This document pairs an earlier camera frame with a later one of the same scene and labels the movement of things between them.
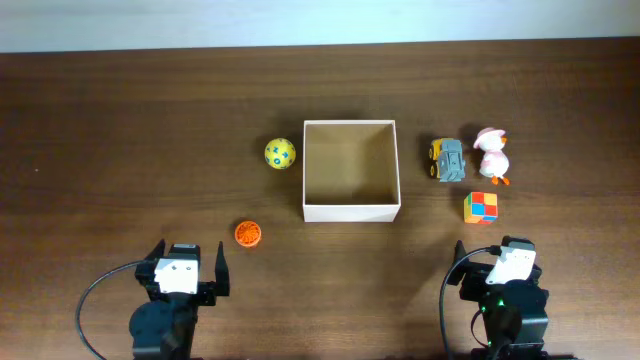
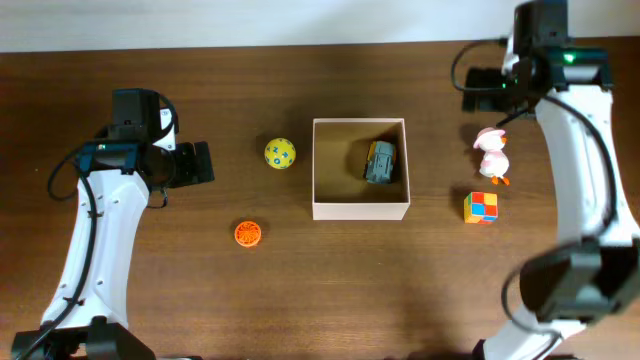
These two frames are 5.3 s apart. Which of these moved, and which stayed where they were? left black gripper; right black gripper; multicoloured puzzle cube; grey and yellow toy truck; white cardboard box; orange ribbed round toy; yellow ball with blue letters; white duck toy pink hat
Moved: left black gripper; right black gripper; white cardboard box; grey and yellow toy truck
Stayed: white duck toy pink hat; orange ribbed round toy; multicoloured puzzle cube; yellow ball with blue letters
